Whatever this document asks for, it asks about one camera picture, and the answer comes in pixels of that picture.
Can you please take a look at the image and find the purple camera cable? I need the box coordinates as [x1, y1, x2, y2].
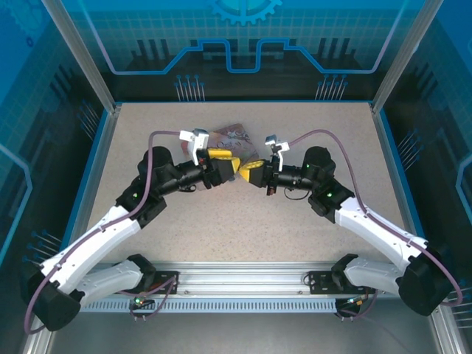
[289, 128, 465, 322]
[22, 129, 185, 336]

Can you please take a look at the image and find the small green-lit connector board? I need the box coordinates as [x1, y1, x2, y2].
[128, 293, 156, 310]
[338, 294, 369, 309]

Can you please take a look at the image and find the aluminium table side rail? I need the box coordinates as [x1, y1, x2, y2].
[73, 105, 122, 244]
[369, 103, 416, 237]

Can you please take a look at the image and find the slotted grey cable duct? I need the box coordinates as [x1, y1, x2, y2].
[79, 297, 342, 314]

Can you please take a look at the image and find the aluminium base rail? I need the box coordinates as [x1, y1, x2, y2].
[79, 260, 406, 298]

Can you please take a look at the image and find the aluminium frame post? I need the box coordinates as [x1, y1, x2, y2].
[41, 0, 122, 114]
[370, 0, 445, 114]

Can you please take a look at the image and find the aluminium frame bar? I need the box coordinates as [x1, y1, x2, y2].
[20, 320, 51, 354]
[429, 305, 462, 354]

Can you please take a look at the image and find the blue table edge strip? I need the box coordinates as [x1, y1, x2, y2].
[378, 108, 425, 240]
[64, 108, 111, 244]

